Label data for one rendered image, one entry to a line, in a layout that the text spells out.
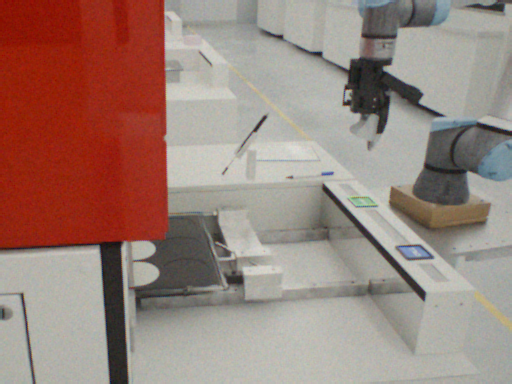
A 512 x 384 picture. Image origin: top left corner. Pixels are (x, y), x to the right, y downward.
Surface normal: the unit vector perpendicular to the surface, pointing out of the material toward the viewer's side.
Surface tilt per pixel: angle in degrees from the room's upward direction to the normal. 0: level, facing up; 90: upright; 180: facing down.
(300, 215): 90
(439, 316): 90
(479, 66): 90
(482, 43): 90
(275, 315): 0
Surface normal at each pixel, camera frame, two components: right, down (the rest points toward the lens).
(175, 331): 0.00, -0.91
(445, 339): 0.11, 0.40
